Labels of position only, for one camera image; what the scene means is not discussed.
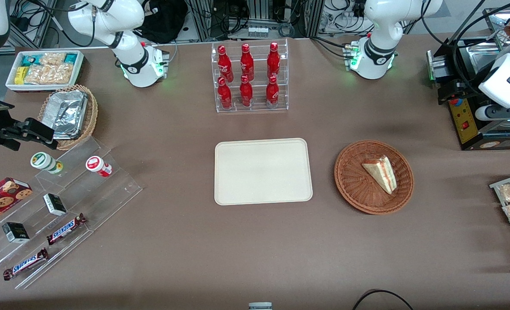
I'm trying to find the clear cracker packet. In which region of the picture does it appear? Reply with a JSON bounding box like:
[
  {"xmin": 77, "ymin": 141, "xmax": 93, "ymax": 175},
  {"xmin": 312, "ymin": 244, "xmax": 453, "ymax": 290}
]
[
  {"xmin": 24, "ymin": 64, "xmax": 75, "ymax": 85},
  {"xmin": 40, "ymin": 53, "xmax": 67, "ymax": 66}
]

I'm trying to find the black bag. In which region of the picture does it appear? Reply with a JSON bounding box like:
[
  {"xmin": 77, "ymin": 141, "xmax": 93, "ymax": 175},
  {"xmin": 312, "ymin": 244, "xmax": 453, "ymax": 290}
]
[{"xmin": 140, "ymin": 0, "xmax": 189, "ymax": 44}]

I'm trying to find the brown Snickers bar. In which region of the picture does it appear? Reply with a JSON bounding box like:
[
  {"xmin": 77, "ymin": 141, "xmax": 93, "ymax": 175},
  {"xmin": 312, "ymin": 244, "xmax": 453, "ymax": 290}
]
[
  {"xmin": 46, "ymin": 213, "xmax": 87, "ymax": 246},
  {"xmin": 3, "ymin": 248, "xmax": 50, "ymax": 281}
]

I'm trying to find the small black box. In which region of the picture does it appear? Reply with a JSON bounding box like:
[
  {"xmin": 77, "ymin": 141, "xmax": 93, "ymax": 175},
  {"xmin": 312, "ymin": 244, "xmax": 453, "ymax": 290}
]
[
  {"xmin": 43, "ymin": 193, "xmax": 68, "ymax": 217},
  {"xmin": 2, "ymin": 222, "xmax": 30, "ymax": 244}
]

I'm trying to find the black cable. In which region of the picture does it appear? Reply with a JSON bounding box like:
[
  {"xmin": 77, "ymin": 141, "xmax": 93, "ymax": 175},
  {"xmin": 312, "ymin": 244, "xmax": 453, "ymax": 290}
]
[{"xmin": 352, "ymin": 289, "xmax": 415, "ymax": 310}]

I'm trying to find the cream rectangular tray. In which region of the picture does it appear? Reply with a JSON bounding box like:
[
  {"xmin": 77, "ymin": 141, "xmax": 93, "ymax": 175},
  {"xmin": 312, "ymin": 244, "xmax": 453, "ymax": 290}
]
[{"xmin": 214, "ymin": 138, "xmax": 314, "ymax": 206}]

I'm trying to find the silver foil container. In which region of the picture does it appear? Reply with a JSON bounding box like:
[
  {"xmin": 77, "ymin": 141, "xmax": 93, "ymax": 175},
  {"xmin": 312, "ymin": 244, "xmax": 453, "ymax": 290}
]
[{"xmin": 47, "ymin": 90, "xmax": 88, "ymax": 140}]

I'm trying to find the grey wire tray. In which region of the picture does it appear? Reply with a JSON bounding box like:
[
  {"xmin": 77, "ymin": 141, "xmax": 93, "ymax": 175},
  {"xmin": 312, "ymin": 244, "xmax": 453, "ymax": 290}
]
[{"xmin": 489, "ymin": 171, "xmax": 510, "ymax": 264}]

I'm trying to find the round brown wicker basket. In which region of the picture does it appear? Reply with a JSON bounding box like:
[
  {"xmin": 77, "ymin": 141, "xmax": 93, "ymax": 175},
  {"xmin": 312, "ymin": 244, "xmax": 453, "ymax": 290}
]
[{"xmin": 334, "ymin": 140, "xmax": 414, "ymax": 215}]

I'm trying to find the clear acrylic bottle rack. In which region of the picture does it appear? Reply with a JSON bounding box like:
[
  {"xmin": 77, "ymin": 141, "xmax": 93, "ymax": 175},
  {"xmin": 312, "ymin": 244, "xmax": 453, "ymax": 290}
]
[{"xmin": 211, "ymin": 39, "xmax": 289, "ymax": 113}]

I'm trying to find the light tan wicker basket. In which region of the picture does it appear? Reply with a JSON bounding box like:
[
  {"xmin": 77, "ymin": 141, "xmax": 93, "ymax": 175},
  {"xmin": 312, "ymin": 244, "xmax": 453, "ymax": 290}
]
[{"xmin": 37, "ymin": 84, "xmax": 99, "ymax": 151}]

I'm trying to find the aluminium frame rack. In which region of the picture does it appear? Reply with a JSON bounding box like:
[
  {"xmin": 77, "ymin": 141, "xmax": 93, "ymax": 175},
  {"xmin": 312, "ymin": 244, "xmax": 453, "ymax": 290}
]
[{"xmin": 185, "ymin": 0, "xmax": 325, "ymax": 41}]

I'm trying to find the red cola bottle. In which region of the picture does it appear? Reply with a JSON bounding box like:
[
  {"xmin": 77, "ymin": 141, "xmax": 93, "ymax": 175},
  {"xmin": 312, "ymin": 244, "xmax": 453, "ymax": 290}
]
[
  {"xmin": 239, "ymin": 75, "xmax": 254, "ymax": 107},
  {"xmin": 266, "ymin": 75, "xmax": 280, "ymax": 108},
  {"xmin": 218, "ymin": 77, "xmax": 233, "ymax": 109},
  {"xmin": 267, "ymin": 42, "xmax": 280, "ymax": 79},
  {"xmin": 218, "ymin": 45, "xmax": 234, "ymax": 83},
  {"xmin": 239, "ymin": 43, "xmax": 255, "ymax": 81}
]

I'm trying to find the black machine yellow panel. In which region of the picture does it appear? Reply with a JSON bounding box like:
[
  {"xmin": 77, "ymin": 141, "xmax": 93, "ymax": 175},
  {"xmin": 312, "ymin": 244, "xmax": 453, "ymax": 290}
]
[{"xmin": 426, "ymin": 19, "xmax": 510, "ymax": 151}]

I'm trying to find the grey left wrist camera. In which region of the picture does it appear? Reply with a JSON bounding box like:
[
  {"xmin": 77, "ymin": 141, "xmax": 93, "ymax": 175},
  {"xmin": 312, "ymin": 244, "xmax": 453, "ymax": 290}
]
[{"xmin": 475, "ymin": 105, "xmax": 510, "ymax": 121}]

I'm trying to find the green lid cup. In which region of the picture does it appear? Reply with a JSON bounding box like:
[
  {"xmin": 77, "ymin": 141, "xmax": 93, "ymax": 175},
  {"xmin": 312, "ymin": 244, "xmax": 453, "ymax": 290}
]
[{"xmin": 30, "ymin": 152, "xmax": 64, "ymax": 175}]

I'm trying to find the red lid cup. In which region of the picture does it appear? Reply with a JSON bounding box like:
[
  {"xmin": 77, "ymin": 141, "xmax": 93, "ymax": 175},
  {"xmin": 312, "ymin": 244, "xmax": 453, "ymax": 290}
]
[{"xmin": 86, "ymin": 156, "xmax": 112, "ymax": 178}]

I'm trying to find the clear acrylic tiered stand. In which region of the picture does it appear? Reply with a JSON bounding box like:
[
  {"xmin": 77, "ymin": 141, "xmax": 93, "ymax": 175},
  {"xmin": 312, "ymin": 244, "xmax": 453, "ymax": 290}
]
[{"xmin": 0, "ymin": 136, "xmax": 143, "ymax": 290}]

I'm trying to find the white snack tray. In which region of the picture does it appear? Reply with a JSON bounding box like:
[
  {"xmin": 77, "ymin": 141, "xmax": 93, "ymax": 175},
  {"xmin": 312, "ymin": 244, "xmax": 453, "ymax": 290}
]
[{"xmin": 6, "ymin": 50, "xmax": 85, "ymax": 92}]

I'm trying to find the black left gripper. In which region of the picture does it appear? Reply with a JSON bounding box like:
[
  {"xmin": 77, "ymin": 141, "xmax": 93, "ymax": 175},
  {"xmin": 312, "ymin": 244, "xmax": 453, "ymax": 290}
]
[{"xmin": 437, "ymin": 78, "xmax": 485, "ymax": 106}]

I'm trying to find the triangular sandwich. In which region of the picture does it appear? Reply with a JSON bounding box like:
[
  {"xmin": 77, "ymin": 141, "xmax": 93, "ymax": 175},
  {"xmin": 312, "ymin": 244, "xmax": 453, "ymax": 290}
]
[{"xmin": 361, "ymin": 156, "xmax": 398, "ymax": 195}]

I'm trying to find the red cookie box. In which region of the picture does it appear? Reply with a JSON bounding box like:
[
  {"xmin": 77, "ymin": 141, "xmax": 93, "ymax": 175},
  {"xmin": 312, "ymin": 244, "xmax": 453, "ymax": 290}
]
[{"xmin": 0, "ymin": 177, "xmax": 33, "ymax": 229}]

